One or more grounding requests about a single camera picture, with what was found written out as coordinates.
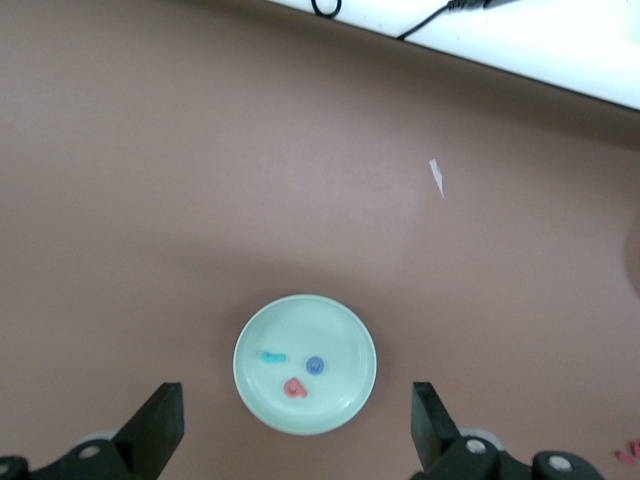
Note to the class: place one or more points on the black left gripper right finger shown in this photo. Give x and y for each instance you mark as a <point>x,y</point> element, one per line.
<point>437,440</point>

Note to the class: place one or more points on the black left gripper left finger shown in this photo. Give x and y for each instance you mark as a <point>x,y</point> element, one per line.
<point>145,440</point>

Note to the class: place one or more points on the pink foam letter a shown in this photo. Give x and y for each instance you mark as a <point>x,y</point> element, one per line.
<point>302,393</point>

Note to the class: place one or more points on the blue foam letter o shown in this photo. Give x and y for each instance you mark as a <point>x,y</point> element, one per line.
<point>310,361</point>

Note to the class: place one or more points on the cyan foam letter r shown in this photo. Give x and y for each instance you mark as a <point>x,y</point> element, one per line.
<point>272,358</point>

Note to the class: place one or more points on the pale green plate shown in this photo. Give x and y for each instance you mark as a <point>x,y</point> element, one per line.
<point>320,330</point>

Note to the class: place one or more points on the dark red slim foam letter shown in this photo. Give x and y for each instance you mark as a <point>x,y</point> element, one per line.
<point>627,455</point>

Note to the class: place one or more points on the brown table cover sheet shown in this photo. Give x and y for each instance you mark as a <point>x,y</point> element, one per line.
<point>150,200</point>

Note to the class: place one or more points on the white paper scrap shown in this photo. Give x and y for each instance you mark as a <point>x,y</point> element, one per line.
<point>436,172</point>

